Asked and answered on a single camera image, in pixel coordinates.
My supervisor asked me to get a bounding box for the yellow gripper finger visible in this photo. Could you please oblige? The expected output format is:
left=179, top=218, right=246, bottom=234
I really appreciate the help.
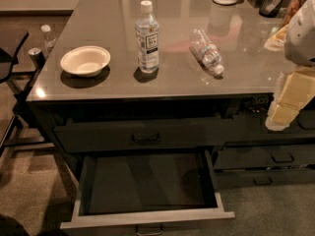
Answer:
left=265, top=102, right=298, bottom=131
left=278, top=66, right=315, bottom=110

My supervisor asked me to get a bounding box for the clear blue-label water bottle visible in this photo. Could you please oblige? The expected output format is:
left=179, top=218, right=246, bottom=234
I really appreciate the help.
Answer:
left=135, top=0, right=159, bottom=74

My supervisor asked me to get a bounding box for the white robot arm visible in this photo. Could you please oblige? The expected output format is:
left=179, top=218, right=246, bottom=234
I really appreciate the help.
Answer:
left=265, top=0, right=315, bottom=131

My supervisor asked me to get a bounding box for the dark top right drawer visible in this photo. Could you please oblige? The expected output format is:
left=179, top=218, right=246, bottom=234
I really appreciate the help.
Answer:
left=226, top=108, right=315, bottom=142

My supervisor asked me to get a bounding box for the dark drawer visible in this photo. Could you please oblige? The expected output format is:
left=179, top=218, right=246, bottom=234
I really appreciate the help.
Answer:
left=216, top=168, right=315, bottom=189
left=54, top=118, right=232, bottom=152
left=226, top=108, right=315, bottom=142
left=214, top=145, right=315, bottom=170

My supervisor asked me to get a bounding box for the dark right middle drawer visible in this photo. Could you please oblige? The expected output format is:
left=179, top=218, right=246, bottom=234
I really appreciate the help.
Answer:
left=214, top=145, right=315, bottom=170

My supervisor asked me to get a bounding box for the dark right bottom drawer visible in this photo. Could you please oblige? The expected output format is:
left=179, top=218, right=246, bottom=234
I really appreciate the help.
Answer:
left=216, top=168, right=315, bottom=189

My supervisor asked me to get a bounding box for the dark top left drawer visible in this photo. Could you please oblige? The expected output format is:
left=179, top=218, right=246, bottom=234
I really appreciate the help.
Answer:
left=54, top=118, right=232, bottom=152

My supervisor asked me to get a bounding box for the crushed clear plastic bottle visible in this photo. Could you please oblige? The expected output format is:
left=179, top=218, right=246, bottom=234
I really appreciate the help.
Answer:
left=190, top=29, right=224, bottom=76

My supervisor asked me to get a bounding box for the open middle drawer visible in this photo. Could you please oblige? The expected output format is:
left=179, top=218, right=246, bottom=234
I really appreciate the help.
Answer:
left=60, top=148, right=234, bottom=236

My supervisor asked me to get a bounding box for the small bottle on chair side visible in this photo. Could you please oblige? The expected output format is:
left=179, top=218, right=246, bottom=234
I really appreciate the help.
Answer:
left=40, top=25, right=56, bottom=53

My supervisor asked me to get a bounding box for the jar of snacks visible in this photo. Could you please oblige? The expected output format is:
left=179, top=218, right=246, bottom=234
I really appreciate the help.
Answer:
left=281, top=0, right=315, bottom=29

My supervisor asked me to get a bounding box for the white paper bowl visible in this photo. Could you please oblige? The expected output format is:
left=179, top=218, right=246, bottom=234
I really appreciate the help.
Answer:
left=60, top=46, right=111, bottom=78

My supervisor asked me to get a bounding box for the metal soda can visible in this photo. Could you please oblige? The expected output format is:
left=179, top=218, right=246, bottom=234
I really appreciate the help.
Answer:
left=29, top=47, right=46, bottom=71

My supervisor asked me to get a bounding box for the dark chair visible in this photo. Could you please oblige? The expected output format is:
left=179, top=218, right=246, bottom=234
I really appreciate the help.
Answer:
left=0, top=29, right=49, bottom=154

